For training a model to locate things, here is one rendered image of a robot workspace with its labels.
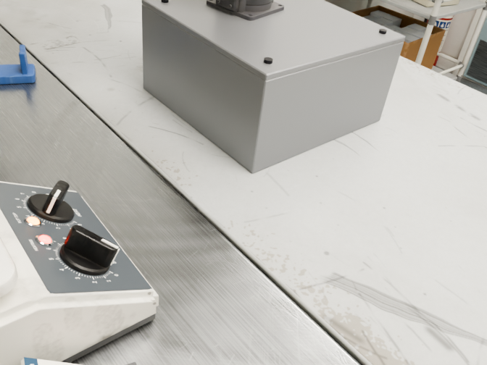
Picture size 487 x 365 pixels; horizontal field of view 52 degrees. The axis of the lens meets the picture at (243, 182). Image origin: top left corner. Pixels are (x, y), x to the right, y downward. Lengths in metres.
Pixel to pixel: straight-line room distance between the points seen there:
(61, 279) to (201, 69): 0.28
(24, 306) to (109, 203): 0.18
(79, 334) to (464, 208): 0.37
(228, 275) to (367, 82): 0.28
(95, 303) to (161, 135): 0.27
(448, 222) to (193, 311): 0.26
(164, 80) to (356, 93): 0.21
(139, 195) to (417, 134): 0.34
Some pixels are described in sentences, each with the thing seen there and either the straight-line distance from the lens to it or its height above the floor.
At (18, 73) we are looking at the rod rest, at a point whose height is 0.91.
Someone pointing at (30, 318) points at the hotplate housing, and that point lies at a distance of 0.29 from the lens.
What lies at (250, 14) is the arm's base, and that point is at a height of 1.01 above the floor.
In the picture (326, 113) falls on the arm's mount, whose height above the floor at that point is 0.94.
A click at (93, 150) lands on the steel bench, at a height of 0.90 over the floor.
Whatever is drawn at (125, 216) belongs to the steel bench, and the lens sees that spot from 0.43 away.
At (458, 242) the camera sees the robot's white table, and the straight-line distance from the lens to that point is 0.48.
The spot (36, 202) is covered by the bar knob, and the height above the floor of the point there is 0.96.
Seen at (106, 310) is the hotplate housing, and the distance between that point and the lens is 0.32.
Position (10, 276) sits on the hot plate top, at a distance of 0.28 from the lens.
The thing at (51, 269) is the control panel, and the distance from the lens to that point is 0.31.
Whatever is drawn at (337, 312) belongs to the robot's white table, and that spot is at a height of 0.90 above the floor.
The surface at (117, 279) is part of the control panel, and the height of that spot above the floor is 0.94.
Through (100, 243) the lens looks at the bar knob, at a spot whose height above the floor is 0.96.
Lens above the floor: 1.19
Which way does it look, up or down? 37 degrees down
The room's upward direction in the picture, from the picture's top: 7 degrees clockwise
